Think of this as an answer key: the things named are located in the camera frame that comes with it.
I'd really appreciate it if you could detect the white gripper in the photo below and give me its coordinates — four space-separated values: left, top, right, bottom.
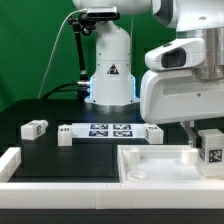
140 69 224 148

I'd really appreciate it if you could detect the white square tabletop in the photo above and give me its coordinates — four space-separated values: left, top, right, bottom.
117 145 224 183

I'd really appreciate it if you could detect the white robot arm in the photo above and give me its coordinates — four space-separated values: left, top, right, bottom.
72 0 224 128

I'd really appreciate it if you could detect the white U-shaped fence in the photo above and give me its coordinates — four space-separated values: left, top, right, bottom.
0 147 224 209

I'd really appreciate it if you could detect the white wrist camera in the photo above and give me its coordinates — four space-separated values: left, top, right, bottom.
145 38 205 71

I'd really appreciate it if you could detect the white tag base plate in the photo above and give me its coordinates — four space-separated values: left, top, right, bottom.
72 123 144 138

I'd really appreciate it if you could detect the black cable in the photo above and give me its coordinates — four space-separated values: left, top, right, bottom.
41 81 81 100

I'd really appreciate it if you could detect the grey camera on stand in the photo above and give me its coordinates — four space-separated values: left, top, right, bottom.
87 6 118 19

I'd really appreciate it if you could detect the black camera stand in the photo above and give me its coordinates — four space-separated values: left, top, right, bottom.
68 13 96 102

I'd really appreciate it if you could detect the white camera cable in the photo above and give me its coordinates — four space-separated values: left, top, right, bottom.
37 9 88 100

